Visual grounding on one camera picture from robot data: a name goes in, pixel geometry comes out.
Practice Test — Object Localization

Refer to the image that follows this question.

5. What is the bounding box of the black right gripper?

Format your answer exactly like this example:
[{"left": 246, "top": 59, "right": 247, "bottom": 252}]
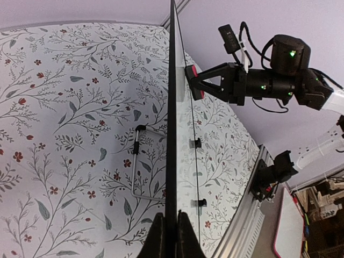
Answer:
[{"left": 196, "top": 63, "right": 247, "bottom": 105}]

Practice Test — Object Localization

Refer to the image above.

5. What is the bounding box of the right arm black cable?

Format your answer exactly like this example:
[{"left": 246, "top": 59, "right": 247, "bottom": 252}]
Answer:
[{"left": 238, "top": 21, "right": 272, "bottom": 68}]

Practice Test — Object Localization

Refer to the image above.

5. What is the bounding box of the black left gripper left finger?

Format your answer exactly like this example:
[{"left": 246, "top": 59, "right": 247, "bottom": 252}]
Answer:
[{"left": 137, "top": 213, "right": 166, "bottom": 258}]

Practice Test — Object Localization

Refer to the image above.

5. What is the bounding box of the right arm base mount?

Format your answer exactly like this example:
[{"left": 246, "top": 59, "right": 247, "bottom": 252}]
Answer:
[{"left": 250, "top": 150, "right": 298, "bottom": 202}]

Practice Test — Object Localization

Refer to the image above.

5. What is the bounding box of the red black whiteboard eraser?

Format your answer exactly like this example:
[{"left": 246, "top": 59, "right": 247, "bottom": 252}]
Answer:
[{"left": 184, "top": 65, "right": 204, "bottom": 101}]

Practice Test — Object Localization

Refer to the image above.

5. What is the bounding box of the pink edged white board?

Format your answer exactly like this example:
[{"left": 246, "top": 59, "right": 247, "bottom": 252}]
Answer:
[{"left": 273, "top": 187, "right": 305, "bottom": 258}]

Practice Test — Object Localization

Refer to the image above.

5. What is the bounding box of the right aluminium frame post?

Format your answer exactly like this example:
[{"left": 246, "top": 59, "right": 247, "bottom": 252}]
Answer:
[{"left": 160, "top": 0, "right": 191, "bottom": 29}]

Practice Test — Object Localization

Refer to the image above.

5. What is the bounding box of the wire whiteboard easel stand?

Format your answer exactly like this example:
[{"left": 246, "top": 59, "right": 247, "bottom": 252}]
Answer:
[{"left": 131, "top": 125, "right": 209, "bottom": 209}]

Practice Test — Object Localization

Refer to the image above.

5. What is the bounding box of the aluminium front rail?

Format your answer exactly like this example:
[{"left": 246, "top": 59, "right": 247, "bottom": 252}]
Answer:
[{"left": 212, "top": 145, "right": 273, "bottom": 258}]

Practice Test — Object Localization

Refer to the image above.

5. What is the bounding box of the white dry-erase whiteboard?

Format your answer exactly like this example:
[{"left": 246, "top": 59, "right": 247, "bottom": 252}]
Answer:
[{"left": 164, "top": 0, "right": 201, "bottom": 242}]

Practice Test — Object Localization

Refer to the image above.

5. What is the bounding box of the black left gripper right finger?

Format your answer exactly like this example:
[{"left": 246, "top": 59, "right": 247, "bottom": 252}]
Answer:
[{"left": 176, "top": 211, "right": 205, "bottom": 258}]

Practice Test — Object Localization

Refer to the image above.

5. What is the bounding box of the floral patterned table mat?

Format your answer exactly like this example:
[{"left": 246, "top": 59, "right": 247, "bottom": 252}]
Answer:
[{"left": 0, "top": 23, "right": 260, "bottom": 258}]

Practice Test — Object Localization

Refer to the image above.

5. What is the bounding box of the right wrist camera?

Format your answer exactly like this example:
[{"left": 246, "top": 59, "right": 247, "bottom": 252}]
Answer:
[{"left": 218, "top": 24, "right": 253, "bottom": 73}]

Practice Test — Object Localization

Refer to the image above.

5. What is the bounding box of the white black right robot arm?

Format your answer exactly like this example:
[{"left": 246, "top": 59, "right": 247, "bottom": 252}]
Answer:
[{"left": 185, "top": 34, "right": 343, "bottom": 182}]

